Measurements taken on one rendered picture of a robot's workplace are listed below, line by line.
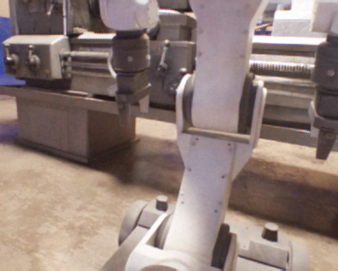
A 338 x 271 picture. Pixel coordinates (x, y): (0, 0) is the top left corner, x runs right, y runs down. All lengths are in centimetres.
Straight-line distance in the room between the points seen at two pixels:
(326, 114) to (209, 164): 25
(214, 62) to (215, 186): 27
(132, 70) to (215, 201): 35
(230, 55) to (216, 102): 10
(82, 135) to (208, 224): 138
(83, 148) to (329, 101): 158
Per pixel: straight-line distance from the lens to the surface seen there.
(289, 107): 133
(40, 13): 209
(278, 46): 131
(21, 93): 207
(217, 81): 55
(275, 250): 83
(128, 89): 62
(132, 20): 60
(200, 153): 59
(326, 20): 53
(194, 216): 58
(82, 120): 179
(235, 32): 54
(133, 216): 90
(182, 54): 126
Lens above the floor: 68
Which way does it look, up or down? 15 degrees down
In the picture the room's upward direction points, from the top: 4 degrees clockwise
